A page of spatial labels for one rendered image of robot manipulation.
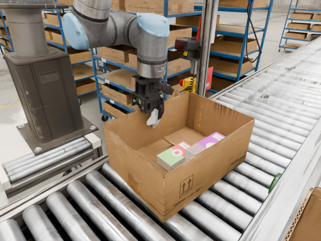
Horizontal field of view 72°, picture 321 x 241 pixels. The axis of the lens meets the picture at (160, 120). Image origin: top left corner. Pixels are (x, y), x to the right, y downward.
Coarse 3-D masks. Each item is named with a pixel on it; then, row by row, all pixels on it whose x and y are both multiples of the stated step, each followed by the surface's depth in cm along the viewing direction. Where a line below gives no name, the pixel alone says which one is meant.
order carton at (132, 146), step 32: (192, 96) 88; (128, 128) 75; (160, 128) 86; (192, 128) 95; (224, 128) 81; (128, 160) 61; (192, 160) 54; (224, 160) 66; (160, 192) 52; (192, 192) 61
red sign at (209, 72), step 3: (210, 69) 119; (207, 72) 117; (210, 72) 120; (207, 75) 118; (210, 75) 121; (207, 78) 120; (210, 78) 122; (207, 81) 121; (210, 81) 123; (207, 84) 121; (210, 84) 124; (207, 87) 123; (210, 87) 126
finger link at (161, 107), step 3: (162, 102) 74; (159, 105) 74; (162, 105) 74; (156, 108) 76; (159, 108) 75; (162, 108) 75; (159, 111) 76; (162, 111) 76; (159, 114) 76; (162, 114) 77; (159, 117) 77
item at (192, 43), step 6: (180, 42) 95; (186, 42) 94; (192, 42) 97; (198, 42) 100; (174, 48) 99; (180, 48) 96; (186, 48) 96; (192, 48) 98; (198, 48) 102; (186, 54) 101; (192, 54) 102
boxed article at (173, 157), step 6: (180, 144) 80; (186, 144) 80; (168, 150) 77; (174, 150) 77; (180, 150) 77; (162, 156) 74; (168, 156) 74; (174, 156) 74; (180, 156) 74; (162, 162) 73; (168, 162) 71; (174, 162) 71; (180, 162) 73; (168, 168) 71
